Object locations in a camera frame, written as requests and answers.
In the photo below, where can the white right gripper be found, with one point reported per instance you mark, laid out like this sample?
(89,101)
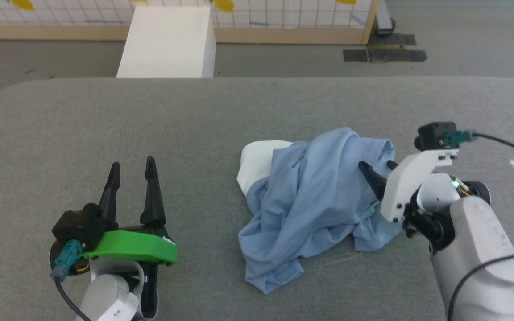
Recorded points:
(406,178)

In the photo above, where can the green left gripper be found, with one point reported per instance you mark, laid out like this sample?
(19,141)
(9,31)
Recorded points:
(127,247)

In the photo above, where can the light blue garment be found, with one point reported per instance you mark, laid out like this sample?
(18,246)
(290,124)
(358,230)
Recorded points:
(310,200)

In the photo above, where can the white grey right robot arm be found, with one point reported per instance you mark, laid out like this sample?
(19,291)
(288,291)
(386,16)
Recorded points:
(480,249)

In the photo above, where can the grey fabric sofa cushion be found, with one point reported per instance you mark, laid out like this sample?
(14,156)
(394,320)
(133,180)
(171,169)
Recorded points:
(105,125)

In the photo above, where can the black floor tape patch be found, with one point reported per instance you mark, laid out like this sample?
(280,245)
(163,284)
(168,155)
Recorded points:
(393,39)
(386,55)

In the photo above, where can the grey metal stand foot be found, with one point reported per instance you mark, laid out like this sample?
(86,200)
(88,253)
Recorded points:
(384,20)

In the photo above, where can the white rectangular box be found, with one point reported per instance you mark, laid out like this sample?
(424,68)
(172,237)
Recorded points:
(167,42)

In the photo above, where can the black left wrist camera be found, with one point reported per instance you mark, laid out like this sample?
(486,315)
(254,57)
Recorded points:
(78,225)

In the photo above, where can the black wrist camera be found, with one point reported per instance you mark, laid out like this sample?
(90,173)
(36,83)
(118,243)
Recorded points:
(78,225)
(433,136)

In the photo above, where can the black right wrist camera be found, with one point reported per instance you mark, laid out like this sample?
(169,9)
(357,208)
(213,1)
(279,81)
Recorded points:
(433,136)

